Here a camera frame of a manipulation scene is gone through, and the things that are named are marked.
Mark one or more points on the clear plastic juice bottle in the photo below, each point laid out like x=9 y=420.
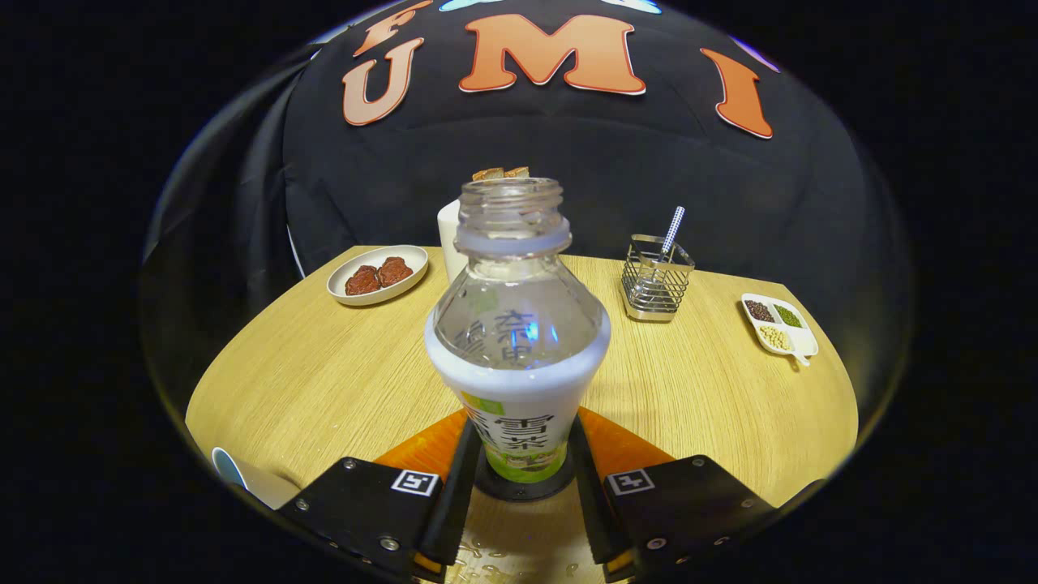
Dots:
x=519 y=324

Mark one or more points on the red meat piece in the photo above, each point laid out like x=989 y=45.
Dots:
x=395 y=271
x=362 y=281

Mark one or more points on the white round plate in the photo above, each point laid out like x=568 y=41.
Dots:
x=349 y=298

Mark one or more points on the striped straw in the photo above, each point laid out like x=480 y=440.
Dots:
x=673 y=227

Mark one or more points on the white divided bean dish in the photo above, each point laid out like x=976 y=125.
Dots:
x=799 y=341

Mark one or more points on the white toaster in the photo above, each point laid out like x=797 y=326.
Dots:
x=450 y=243

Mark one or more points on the wooden table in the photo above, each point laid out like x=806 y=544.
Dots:
x=324 y=381

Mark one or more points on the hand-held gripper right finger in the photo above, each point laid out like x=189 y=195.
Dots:
x=592 y=511

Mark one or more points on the white cup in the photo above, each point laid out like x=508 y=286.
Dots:
x=268 y=491

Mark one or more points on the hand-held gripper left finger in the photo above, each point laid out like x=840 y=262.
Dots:
x=456 y=511

